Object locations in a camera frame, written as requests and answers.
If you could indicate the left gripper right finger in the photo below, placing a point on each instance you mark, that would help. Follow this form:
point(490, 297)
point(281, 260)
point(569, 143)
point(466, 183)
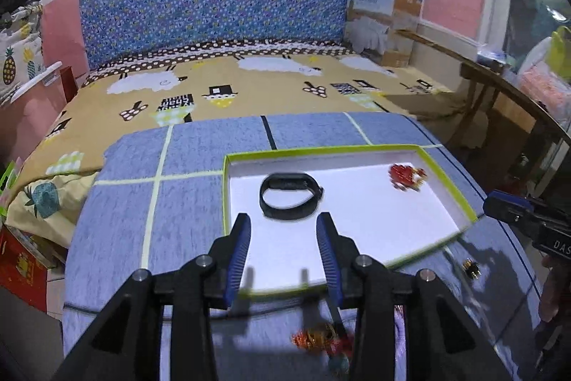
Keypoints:
point(442, 342)

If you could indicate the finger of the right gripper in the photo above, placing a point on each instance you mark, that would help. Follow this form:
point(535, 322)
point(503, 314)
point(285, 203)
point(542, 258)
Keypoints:
point(512, 209)

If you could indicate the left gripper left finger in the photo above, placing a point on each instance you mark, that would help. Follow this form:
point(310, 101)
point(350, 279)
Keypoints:
point(124, 341)

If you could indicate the red gold knot ornament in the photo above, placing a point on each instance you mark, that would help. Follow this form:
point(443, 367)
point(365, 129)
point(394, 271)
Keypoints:
point(333, 340)

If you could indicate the red bead hair clip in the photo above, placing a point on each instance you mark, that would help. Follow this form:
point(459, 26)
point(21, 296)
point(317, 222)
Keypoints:
point(406, 177)

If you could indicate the black wristband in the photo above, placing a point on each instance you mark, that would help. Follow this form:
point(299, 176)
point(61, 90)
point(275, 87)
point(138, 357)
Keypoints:
point(289, 196)

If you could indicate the black cord round charm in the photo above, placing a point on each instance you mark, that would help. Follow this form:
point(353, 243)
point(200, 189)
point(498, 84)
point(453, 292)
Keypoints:
point(339, 364)

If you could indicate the green shallow cardboard box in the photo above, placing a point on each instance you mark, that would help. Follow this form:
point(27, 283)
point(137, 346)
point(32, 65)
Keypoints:
point(393, 226)

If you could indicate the pink patterned package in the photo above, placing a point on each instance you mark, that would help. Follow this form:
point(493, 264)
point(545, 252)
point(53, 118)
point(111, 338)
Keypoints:
point(543, 85)

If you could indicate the wooden table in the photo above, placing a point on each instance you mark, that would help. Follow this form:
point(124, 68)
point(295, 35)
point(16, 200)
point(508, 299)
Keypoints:
point(519, 134)

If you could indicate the red box on floor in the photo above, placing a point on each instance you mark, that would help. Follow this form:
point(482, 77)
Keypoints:
point(21, 273)

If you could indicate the yellow green bag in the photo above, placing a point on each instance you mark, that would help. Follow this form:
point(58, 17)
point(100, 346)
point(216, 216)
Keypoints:
point(559, 52)

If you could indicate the cardboard box with picture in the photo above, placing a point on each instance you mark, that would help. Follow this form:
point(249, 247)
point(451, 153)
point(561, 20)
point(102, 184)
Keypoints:
point(371, 28)

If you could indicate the pink storage box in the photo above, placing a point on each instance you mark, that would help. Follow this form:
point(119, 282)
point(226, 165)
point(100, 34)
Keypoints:
point(28, 116)

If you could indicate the tan cartoon bed sheet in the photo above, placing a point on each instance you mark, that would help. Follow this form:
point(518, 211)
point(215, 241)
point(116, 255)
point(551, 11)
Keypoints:
point(212, 80)

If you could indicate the pineapple print bag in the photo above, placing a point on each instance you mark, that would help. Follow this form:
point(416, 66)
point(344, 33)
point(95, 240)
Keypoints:
point(21, 48)

